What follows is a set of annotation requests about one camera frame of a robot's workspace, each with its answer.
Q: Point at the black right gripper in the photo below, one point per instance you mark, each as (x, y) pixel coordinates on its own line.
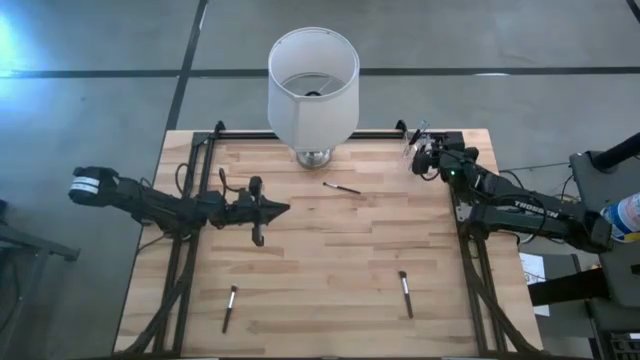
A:
(450, 160)

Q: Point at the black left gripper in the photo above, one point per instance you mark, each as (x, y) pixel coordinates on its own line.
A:
(240, 210)

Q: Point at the black makeup brush silver ferrule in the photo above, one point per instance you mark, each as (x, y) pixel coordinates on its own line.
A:
(345, 189)
(415, 136)
(227, 317)

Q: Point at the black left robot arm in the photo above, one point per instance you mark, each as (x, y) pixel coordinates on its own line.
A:
(150, 205)

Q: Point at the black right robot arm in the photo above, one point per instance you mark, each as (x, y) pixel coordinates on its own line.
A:
(525, 215)

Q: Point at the clear acrylic organizer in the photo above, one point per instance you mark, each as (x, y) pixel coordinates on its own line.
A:
(407, 150)

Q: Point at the white shade silver table lamp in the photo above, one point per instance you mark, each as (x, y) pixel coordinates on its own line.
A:
(312, 115)

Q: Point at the fluffy black makeup brush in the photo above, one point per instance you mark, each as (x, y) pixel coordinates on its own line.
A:
(407, 300)

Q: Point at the white paper sheet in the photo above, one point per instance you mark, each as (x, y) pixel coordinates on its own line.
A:
(532, 270)

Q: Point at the white plastic bottle blue label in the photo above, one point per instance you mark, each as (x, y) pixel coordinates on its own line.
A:
(622, 217)

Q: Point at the black stand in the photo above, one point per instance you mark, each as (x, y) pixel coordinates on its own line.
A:
(30, 245)

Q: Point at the silver mounting bracket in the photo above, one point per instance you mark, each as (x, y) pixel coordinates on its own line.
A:
(464, 212)

